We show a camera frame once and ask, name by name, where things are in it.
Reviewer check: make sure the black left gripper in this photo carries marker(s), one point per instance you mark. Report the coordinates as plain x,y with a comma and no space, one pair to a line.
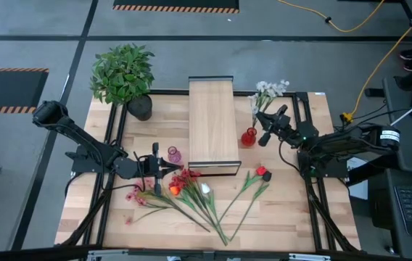
149,168

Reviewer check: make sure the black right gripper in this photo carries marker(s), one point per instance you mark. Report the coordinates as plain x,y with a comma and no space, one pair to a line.
282,128

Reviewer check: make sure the pink ribbed glass vase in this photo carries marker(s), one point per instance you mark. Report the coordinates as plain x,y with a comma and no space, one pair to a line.
174,155

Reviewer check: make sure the red flower bunch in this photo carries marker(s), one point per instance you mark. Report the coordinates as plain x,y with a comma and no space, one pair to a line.
184,177

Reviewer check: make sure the orange artificial tulip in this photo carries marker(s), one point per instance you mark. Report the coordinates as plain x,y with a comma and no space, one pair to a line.
174,190

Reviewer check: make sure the red glass vase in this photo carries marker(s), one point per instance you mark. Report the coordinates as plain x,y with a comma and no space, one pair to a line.
247,139

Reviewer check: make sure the white blossom flower spray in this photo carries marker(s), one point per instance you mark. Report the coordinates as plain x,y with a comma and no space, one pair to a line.
265,87

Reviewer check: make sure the white artificial tulip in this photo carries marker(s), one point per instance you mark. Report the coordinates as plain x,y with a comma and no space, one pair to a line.
205,188

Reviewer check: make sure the pink blossom flower spray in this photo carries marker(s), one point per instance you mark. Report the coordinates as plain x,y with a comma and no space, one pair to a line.
133,196

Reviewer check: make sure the red artificial tulip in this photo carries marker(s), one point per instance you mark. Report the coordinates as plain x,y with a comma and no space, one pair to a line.
261,171

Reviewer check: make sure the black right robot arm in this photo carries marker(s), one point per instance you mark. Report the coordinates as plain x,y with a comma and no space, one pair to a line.
354,139

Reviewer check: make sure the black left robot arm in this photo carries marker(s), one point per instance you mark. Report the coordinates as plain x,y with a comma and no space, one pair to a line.
82,139

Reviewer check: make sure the green potted plant black pot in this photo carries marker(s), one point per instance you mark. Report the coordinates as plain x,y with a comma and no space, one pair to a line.
122,76

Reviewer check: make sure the black flat stand foot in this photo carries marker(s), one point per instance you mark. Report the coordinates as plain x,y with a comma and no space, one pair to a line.
373,92

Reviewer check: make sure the pink artificial flower stems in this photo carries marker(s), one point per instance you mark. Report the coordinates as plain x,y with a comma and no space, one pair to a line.
315,217

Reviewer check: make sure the black equipment cart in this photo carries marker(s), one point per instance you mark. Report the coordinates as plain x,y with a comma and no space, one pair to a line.
380,203

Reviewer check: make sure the dark grey side desk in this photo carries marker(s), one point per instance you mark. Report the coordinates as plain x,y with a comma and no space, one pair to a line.
409,159

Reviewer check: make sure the black hazard striped floor mat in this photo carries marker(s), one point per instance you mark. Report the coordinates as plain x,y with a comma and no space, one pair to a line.
6,88
173,3

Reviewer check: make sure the wooden shelf with black frame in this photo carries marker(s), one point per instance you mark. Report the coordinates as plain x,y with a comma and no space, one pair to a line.
213,127

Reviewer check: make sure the black camera rig frame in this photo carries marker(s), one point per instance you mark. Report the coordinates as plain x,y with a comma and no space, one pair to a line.
28,253

